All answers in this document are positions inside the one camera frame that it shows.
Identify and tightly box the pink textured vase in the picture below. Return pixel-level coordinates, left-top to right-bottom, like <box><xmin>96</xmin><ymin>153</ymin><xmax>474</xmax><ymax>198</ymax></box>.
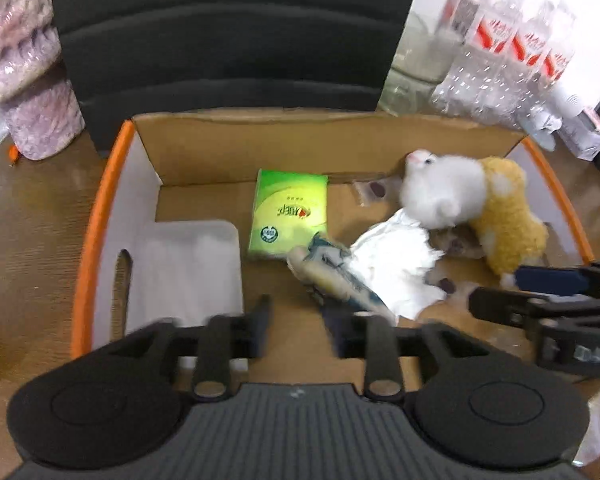
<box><xmin>0</xmin><ymin>0</ymin><xmax>86</xmax><ymax>162</ymax></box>

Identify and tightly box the clear glass bowl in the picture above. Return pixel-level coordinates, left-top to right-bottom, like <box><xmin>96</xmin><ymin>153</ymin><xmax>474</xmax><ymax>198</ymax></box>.
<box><xmin>377</xmin><ymin>10</ymin><xmax>466</xmax><ymax>117</ymax></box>

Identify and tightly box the white robot toy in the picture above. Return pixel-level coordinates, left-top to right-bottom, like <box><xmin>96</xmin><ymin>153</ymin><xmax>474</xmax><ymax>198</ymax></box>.
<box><xmin>522</xmin><ymin>80</ymin><xmax>583</xmax><ymax>152</ymax></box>

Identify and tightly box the translucent cotton swab box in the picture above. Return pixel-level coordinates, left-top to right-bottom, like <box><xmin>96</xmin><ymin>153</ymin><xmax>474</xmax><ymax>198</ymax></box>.
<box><xmin>125</xmin><ymin>219</ymin><xmax>246</xmax><ymax>336</ymax></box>

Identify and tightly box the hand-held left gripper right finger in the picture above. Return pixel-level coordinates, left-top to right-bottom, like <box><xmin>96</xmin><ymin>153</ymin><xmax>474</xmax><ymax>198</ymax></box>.
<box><xmin>321</xmin><ymin>305</ymin><xmax>488</xmax><ymax>405</ymax></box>

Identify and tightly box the small grey box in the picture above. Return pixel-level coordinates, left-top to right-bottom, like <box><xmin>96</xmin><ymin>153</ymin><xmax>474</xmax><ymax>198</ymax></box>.
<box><xmin>560</xmin><ymin>105</ymin><xmax>600</xmax><ymax>161</ymax></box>

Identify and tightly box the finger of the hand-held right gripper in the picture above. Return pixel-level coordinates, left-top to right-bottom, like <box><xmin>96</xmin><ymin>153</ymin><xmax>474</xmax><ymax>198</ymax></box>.
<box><xmin>512</xmin><ymin>261</ymin><xmax>600</xmax><ymax>297</ymax></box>
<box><xmin>468</xmin><ymin>285</ymin><xmax>600</xmax><ymax>332</ymax></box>

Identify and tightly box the pack of water bottles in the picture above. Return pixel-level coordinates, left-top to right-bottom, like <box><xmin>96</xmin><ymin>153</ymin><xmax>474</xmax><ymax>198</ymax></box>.
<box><xmin>430</xmin><ymin>0</ymin><xmax>578</xmax><ymax>128</ymax></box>

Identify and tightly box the white and yellow plush toy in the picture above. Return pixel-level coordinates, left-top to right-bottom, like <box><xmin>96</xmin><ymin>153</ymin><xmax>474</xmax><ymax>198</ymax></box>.
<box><xmin>399</xmin><ymin>149</ymin><xmax>550</xmax><ymax>288</ymax></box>

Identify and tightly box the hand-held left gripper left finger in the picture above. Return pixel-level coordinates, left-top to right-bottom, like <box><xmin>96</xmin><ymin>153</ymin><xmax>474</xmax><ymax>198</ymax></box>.
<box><xmin>107</xmin><ymin>294</ymin><xmax>276</xmax><ymax>404</ymax></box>

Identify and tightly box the green tissue pack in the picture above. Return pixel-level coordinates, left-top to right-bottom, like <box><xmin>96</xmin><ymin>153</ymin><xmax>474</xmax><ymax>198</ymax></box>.
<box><xmin>246</xmin><ymin>168</ymin><xmax>329</xmax><ymax>262</ymax></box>

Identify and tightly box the red cardboard box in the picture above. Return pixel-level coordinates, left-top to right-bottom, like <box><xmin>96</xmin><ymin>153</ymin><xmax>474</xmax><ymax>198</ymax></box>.
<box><xmin>71</xmin><ymin>107</ymin><xmax>595</xmax><ymax>361</ymax></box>

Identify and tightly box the black paper bag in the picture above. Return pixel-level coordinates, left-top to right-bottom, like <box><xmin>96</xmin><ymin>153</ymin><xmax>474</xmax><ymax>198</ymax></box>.
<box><xmin>45</xmin><ymin>0</ymin><xmax>426</xmax><ymax>158</ymax></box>

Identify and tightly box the small clear packet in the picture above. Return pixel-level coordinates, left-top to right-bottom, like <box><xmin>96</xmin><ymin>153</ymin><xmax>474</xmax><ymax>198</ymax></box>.
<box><xmin>355</xmin><ymin>177</ymin><xmax>403</xmax><ymax>206</ymax></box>
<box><xmin>432</xmin><ymin>275</ymin><xmax>463</xmax><ymax>298</ymax></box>

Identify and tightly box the white tissue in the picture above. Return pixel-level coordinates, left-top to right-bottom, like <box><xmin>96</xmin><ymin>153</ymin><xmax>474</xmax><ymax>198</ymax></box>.
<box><xmin>350</xmin><ymin>210</ymin><xmax>446</xmax><ymax>321</ymax></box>

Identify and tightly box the blue and beige snack wrapper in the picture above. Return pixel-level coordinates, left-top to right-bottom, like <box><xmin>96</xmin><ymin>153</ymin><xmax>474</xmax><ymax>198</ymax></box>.
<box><xmin>286</xmin><ymin>232</ymin><xmax>398</xmax><ymax>323</ymax></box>

